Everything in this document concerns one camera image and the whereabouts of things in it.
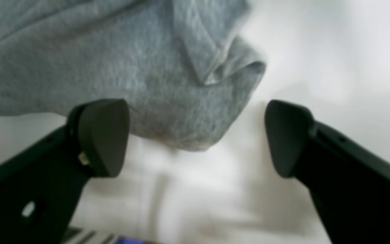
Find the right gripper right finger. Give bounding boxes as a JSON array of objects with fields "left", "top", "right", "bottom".
[{"left": 264, "top": 99, "right": 390, "bottom": 244}]

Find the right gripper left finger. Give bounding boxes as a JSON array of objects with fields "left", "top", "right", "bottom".
[{"left": 0, "top": 99, "right": 130, "bottom": 244}]

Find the grey t-shirt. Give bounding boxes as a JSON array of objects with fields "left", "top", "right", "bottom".
[{"left": 0, "top": 0, "right": 266, "bottom": 151}]

